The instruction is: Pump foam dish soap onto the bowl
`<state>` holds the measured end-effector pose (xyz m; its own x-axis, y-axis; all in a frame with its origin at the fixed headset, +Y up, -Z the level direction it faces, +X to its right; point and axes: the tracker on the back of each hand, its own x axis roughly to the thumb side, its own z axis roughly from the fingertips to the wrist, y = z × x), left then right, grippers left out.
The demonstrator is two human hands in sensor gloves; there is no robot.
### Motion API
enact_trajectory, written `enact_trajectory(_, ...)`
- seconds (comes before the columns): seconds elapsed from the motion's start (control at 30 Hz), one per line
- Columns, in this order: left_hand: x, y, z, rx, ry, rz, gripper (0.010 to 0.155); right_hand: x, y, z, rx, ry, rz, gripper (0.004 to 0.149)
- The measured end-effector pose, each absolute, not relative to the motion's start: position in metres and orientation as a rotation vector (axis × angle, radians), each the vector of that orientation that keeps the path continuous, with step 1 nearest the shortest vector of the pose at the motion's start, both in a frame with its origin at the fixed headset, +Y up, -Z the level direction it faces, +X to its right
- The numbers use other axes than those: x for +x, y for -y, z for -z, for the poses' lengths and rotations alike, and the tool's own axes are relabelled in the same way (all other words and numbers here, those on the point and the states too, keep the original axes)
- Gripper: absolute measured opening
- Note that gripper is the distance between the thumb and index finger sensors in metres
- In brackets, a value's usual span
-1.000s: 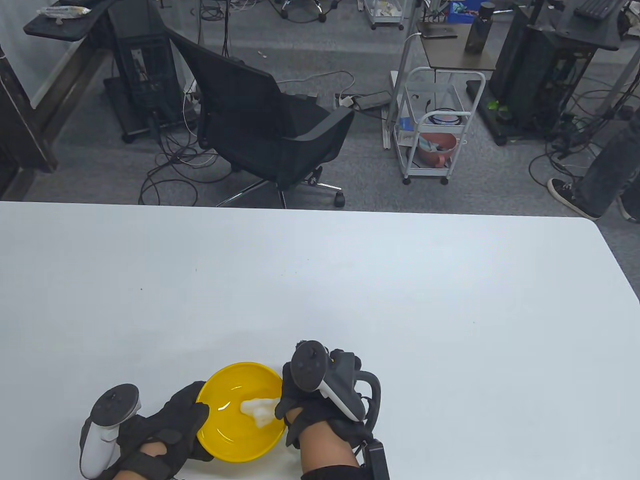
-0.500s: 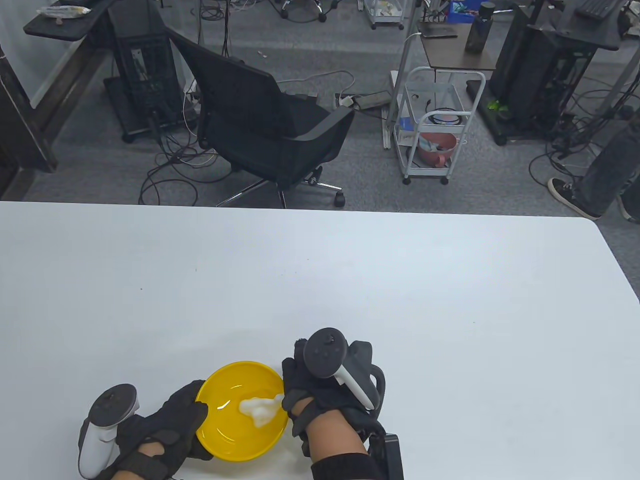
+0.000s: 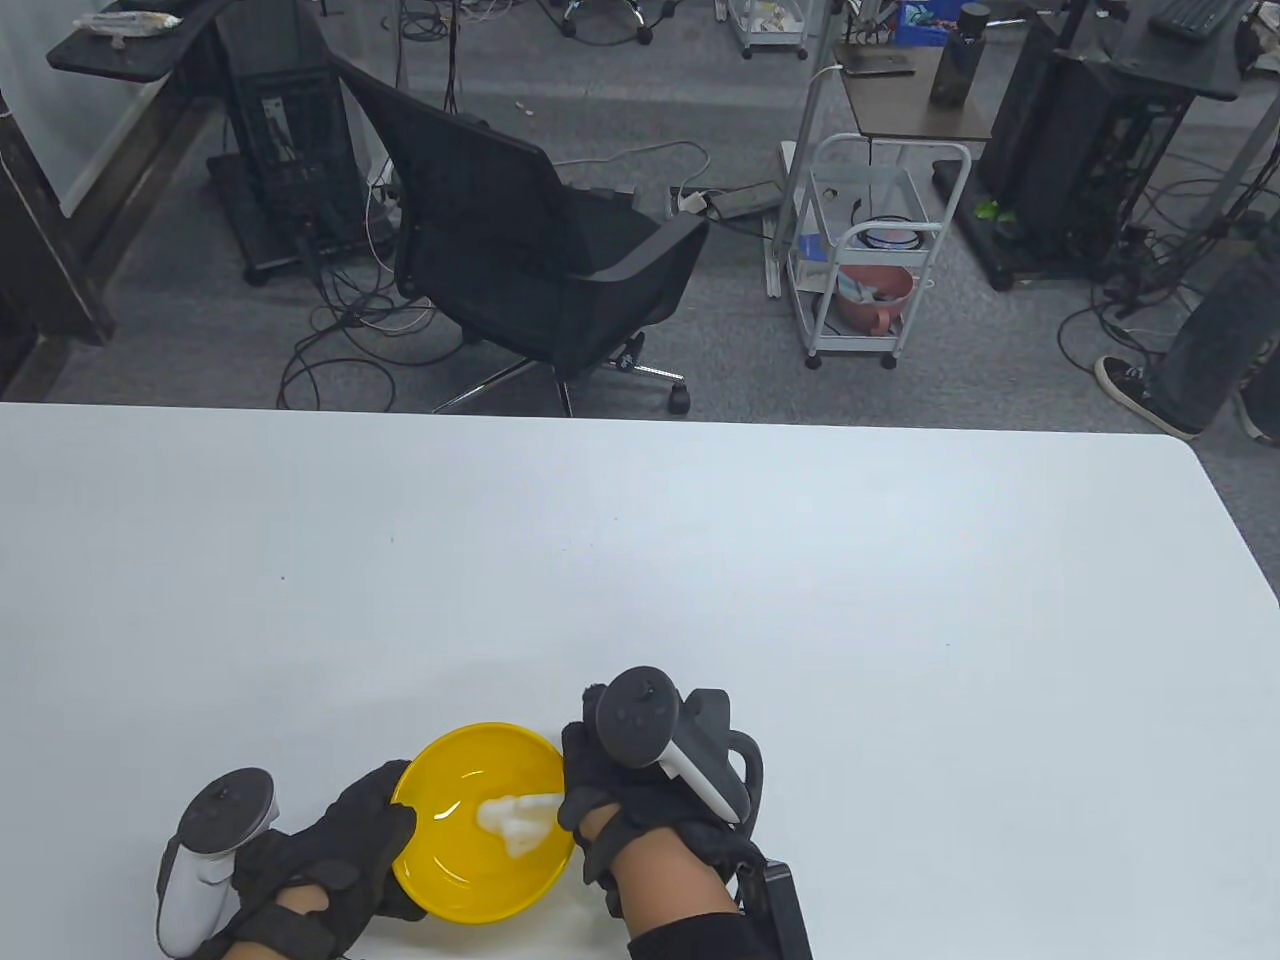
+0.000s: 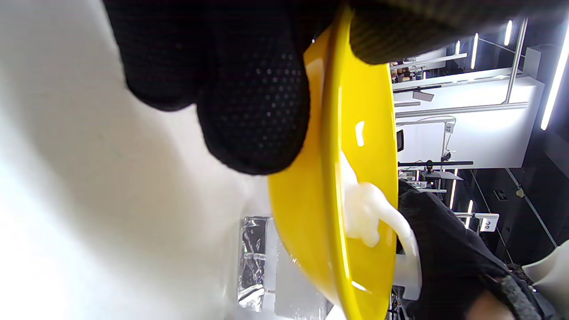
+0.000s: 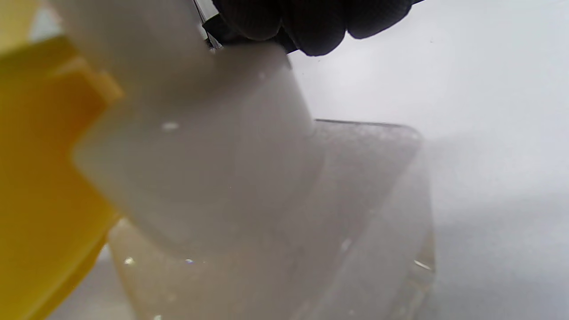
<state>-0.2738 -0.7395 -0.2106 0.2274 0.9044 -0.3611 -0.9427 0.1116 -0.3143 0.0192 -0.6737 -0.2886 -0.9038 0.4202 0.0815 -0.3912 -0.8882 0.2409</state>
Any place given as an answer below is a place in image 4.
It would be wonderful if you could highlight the clear plastic container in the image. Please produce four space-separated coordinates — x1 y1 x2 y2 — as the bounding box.
237 216 335 320

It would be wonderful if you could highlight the yellow plate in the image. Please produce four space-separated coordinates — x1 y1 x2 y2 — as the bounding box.
268 4 398 320

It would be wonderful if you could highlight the white partition cabinet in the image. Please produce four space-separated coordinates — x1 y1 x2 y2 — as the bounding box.
393 67 545 170

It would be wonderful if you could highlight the person's right hand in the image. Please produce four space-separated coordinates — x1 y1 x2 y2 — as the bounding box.
398 180 547 320

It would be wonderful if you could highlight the white socket box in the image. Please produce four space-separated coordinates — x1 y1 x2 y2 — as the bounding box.
475 213 500 232

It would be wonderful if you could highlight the white curved object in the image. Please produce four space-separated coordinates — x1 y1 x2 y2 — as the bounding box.
521 240 569 305

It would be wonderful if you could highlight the black horizontal bar stand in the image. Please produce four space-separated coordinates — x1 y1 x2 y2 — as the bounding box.
398 160 474 173

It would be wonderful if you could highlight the person's left hand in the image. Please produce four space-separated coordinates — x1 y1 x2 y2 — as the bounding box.
102 0 569 175

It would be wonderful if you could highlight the white scrubbing tool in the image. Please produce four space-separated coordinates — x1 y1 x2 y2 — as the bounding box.
340 151 422 301

